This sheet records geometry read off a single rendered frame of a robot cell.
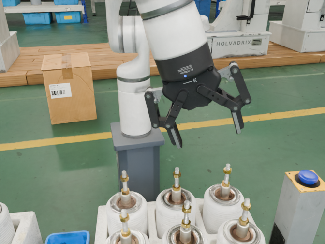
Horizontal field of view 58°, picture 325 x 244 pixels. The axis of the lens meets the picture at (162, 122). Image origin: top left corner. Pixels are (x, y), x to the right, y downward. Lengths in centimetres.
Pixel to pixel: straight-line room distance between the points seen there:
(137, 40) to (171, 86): 36
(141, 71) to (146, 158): 26
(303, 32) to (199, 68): 255
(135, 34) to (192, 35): 39
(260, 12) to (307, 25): 48
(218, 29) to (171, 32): 230
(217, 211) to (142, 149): 28
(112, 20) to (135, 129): 30
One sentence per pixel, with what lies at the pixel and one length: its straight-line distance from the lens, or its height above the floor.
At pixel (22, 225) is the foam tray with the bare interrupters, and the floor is 18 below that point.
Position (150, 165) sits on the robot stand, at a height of 21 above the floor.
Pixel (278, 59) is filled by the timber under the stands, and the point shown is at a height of 6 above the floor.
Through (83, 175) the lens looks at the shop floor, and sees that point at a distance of 124.
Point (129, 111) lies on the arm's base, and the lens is 82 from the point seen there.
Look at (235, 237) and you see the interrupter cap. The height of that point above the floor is 25.
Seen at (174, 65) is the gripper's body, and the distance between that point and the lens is 38.
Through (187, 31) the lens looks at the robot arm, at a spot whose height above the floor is 67.
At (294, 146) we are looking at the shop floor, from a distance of 152.
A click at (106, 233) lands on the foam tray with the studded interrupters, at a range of 76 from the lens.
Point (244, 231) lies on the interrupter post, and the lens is 65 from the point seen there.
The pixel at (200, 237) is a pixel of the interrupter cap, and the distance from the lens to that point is 65.
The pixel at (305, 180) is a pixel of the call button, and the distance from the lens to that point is 73.
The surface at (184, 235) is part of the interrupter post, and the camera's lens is 62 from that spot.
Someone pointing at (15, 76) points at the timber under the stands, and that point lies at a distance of 232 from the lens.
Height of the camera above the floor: 74
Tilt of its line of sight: 27 degrees down
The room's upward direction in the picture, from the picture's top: straight up
